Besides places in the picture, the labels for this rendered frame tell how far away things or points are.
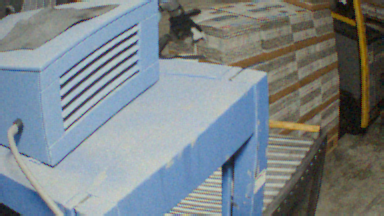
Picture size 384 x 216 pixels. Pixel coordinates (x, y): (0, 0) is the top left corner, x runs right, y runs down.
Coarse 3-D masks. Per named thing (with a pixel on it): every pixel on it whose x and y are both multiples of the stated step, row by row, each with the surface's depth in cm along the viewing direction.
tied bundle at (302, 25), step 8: (264, 0) 429; (272, 0) 431; (272, 8) 409; (280, 8) 411; (288, 8) 413; (296, 8) 416; (296, 16) 398; (304, 16) 404; (312, 16) 411; (296, 24) 400; (304, 24) 406; (312, 24) 413; (296, 32) 400; (304, 32) 406; (312, 32) 413; (296, 40) 401; (304, 40) 408
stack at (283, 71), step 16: (304, 48) 409; (256, 64) 379; (272, 64) 387; (288, 64) 399; (304, 64) 412; (272, 80) 390; (288, 80) 401; (320, 80) 428; (288, 96) 403; (304, 96) 417; (320, 96) 432; (272, 112) 394; (288, 112) 405; (304, 112) 420; (320, 112) 436; (272, 128) 399
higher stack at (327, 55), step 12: (300, 0) 417; (312, 0) 410; (324, 0) 423; (312, 12) 413; (324, 12) 423; (324, 24) 424; (324, 48) 428; (324, 60) 429; (336, 60) 443; (336, 72) 446; (324, 84) 433; (336, 84) 448; (324, 96) 437; (336, 108) 455; (324, 120) 444; (336, 120) 458; (336, 132) 463; (336, 144) 468
